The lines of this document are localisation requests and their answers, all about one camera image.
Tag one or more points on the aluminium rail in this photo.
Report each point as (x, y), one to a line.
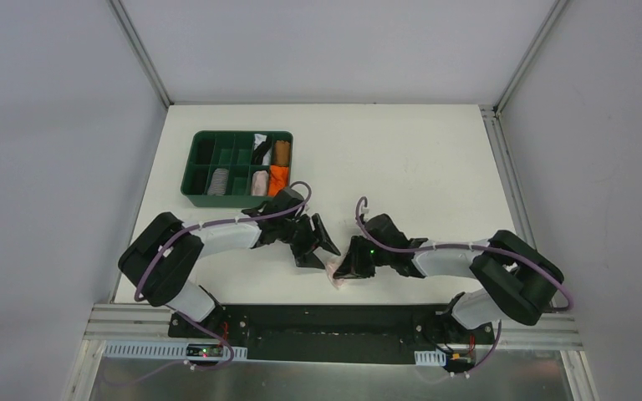
(120, 321)
(512, 182)

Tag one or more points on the small white cable duct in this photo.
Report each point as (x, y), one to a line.
(432, 358)

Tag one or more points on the aluminium front rail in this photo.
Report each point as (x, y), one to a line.
(120, 321)

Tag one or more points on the black white rolled cloth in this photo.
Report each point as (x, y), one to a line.
(262, 150)

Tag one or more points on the green compartment tray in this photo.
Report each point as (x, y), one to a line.
(231, 149)

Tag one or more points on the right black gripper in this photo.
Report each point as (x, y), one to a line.
(356, 262)

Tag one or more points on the right side aluminium rail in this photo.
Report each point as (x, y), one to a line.
(512, 182)

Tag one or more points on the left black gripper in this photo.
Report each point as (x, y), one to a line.
(307, 240)

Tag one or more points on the grey striped rolled cloth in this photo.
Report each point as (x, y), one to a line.
(218, 182)

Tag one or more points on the pink underwear navy trim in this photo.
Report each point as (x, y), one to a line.
(259, 183)

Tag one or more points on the orange rolled cloth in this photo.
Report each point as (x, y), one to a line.
(278, 179)

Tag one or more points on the white slotted cable duct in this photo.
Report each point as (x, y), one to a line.
(198, 352)

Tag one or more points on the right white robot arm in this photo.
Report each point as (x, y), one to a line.
(467, 309)

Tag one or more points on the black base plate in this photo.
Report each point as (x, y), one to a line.
(377, 334)

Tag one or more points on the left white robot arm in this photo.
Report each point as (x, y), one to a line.
(160, 260)

